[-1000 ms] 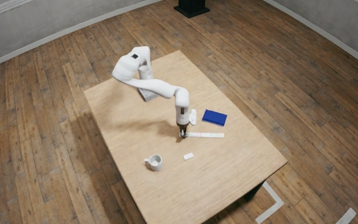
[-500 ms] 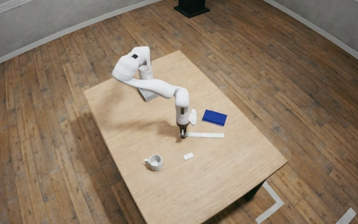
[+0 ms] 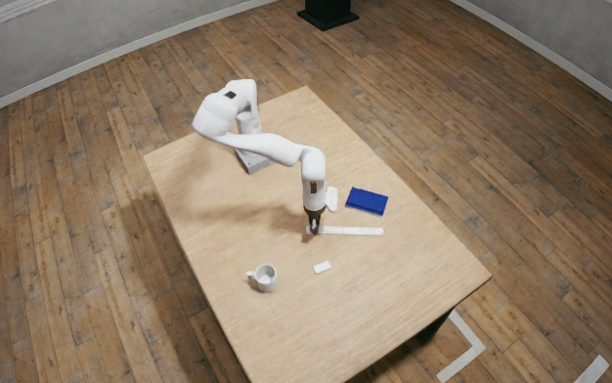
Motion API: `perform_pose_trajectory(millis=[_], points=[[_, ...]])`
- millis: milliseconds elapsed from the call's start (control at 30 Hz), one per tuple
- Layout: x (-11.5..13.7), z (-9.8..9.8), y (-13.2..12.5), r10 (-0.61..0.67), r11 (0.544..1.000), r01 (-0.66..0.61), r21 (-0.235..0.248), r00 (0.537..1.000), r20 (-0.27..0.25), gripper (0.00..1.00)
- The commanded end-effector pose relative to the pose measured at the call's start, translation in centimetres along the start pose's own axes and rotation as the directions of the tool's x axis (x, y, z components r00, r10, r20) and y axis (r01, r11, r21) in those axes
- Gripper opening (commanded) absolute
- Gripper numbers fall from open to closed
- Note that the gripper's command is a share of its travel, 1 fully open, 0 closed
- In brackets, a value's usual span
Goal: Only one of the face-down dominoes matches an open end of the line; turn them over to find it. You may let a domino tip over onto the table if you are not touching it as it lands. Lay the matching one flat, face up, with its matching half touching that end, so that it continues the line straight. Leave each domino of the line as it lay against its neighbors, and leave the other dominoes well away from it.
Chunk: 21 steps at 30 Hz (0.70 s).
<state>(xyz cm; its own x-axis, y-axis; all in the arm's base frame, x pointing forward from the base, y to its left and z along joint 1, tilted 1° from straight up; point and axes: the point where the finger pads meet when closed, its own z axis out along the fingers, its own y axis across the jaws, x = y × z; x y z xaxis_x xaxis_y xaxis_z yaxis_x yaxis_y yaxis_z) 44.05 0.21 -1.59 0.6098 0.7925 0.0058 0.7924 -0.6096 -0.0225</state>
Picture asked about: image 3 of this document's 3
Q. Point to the grey mug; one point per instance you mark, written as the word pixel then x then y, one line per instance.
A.
pixel 265 273

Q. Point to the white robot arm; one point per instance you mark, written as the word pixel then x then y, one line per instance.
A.
pixel 216 115

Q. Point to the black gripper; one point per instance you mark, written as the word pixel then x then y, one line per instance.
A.
pixel 314 218

